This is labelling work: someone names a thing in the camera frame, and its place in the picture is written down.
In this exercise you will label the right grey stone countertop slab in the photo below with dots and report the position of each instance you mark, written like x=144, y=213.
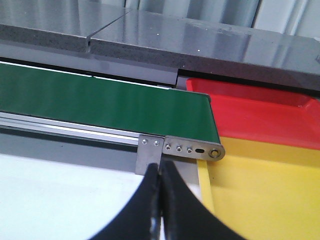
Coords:
x=196, y=46

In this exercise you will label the grey stone countertop slab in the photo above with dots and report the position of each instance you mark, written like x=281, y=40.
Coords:
x=196, y=46
x=60, y=27

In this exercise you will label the left grey stone countertop slab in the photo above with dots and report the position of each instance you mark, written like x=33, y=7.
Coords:
x=60, y=27

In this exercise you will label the steel conveyor support bracket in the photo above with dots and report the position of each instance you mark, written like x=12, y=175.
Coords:
x=150, y=149

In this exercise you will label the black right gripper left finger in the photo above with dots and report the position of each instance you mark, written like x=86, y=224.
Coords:
x=139, y=219

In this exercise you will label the green conveyor belt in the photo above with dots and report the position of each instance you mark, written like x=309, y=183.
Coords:
x=106, y=103

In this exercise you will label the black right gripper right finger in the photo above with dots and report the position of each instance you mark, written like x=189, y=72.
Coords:
x=184, y=216

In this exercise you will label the red plastic tray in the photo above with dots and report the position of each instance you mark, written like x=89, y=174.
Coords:
x=262, y=114

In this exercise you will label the aluminium conveyor frame rail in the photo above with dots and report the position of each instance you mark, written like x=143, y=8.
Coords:
x=49, y=126

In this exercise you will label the yellow plastic tray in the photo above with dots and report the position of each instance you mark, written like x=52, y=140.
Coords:
x=264, y=191

